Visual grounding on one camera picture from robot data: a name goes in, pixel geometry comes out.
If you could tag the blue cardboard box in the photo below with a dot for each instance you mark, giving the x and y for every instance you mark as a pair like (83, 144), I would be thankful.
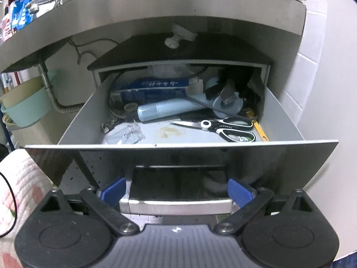
(152, 89)

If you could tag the black tangled items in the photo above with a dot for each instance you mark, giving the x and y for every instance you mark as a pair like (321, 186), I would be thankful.
(237, 81)

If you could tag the white plastic pipe fitting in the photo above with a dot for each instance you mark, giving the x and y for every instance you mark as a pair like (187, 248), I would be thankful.
(178, 35)

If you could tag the pink and white printed clothing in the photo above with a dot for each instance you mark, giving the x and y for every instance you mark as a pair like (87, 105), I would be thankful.
(21, 189)

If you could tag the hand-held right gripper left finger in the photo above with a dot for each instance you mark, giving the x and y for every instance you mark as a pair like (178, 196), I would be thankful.
(112, 192)

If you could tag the crumpled clear plastic wrap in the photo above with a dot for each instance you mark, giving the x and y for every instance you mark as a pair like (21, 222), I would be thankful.
(131, 132)

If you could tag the grey tape roll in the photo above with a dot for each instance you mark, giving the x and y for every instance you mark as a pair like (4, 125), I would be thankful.
(227, 104)

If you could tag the blue printed packet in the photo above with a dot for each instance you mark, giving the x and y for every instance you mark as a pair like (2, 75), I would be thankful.
(22, 12)

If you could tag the black and white scissors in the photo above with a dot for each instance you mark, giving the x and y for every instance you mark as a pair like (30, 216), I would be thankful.
(223, 127)

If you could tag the red packet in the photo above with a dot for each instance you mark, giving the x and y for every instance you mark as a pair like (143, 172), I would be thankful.
(5, 29)

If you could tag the light blue cylindrical appliance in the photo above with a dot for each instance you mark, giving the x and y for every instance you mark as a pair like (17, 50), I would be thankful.
(167, 109)

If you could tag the yellow utility knife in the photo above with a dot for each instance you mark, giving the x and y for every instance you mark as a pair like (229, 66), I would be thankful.
(259, 129)

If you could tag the small round beige cap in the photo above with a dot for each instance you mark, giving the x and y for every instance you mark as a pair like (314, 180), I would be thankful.
(130, 108)

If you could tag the chrome faucet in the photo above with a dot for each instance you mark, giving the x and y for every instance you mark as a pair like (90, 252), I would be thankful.
(41, 3)

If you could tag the green plastic basin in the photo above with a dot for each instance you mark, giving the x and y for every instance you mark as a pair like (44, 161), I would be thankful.
(30, 107)

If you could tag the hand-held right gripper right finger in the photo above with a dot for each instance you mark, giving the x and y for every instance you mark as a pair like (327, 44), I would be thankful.
(240, 192)

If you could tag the cream plastic basin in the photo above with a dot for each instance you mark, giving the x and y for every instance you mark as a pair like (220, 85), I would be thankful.
(19, 90)

